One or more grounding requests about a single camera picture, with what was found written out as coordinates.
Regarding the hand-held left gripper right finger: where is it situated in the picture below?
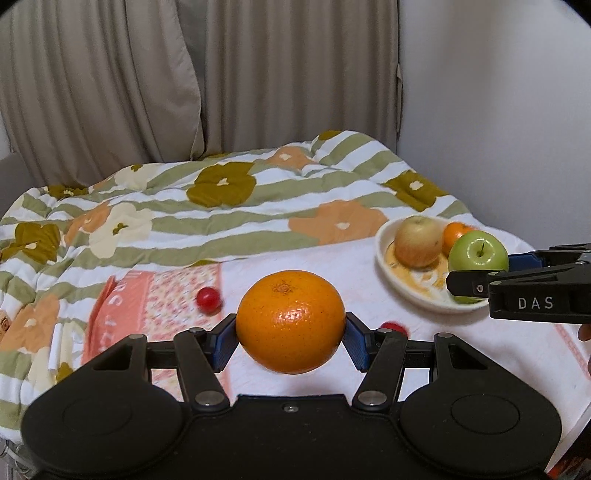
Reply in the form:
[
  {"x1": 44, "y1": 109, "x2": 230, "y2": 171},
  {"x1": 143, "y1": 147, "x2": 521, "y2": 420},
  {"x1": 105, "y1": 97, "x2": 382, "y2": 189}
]
[{"x1": 342, "y1": 311, "x2": 512, "y2": 414}]

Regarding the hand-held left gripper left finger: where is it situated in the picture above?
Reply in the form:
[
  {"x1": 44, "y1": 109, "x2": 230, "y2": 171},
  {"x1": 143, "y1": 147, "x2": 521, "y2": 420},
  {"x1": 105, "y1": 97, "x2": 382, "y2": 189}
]
[{"x1": 74, "y1": 314, "x2": 241, "y2": 414}]

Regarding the cream bowl with bear print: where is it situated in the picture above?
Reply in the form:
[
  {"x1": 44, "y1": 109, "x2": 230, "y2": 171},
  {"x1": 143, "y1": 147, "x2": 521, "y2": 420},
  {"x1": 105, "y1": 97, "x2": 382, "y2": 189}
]
[{"x1": 375, "y1": 217, "x2": 495, "y2": 315}]

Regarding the green apple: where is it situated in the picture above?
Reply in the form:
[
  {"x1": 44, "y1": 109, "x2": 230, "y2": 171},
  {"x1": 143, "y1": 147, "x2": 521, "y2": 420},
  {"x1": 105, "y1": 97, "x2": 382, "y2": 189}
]
[{"x1": 447, "y1": 231, "x2": 510, "y2": 304}]

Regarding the large orange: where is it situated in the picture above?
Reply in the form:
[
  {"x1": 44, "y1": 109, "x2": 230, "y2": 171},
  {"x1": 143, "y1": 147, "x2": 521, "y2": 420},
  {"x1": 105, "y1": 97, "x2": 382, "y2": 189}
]
[
  {"x1": 235, "y1": 270, "x2": 347, "y2": 374},
  {"x1": 442, "y1": 222, "x2": 477, "y2": 259}
]

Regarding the pink floral tablecloth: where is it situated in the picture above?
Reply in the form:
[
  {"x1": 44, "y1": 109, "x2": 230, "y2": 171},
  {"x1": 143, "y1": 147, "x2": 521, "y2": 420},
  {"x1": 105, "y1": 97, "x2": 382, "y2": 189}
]
[{"x1": 81, "y1": 226, "x2": 591, "y2": 472}]

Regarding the yellow red apple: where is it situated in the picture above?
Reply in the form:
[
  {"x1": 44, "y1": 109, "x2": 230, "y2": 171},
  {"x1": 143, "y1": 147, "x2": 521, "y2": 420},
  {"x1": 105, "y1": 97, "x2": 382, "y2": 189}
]
[{"x1": 394, "y1": 215, "x2": 445, "y2": 269}]

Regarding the striped floral blanket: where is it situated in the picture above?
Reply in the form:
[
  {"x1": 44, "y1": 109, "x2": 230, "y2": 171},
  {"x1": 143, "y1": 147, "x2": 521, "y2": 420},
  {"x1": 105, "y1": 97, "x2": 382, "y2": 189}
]
[{"x1": 0, "y1": 130, "x2": 472, "y2": 430}]

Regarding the grey upholstered headboard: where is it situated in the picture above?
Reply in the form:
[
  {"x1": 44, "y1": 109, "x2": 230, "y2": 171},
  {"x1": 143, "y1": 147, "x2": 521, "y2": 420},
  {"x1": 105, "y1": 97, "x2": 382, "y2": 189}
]
[{"x1": 0, "y1": 154, "x2": 33, "y2": 204}]

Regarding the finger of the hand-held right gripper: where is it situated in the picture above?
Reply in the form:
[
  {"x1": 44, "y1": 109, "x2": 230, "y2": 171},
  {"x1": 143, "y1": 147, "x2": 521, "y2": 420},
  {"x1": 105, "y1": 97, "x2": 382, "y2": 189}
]
[
  {"x1": 446, "y1": 261, "x2": 575, "y2": 301},
  {"x1": 507, "y1": 243, "x2": 591, "y2": 270}
]

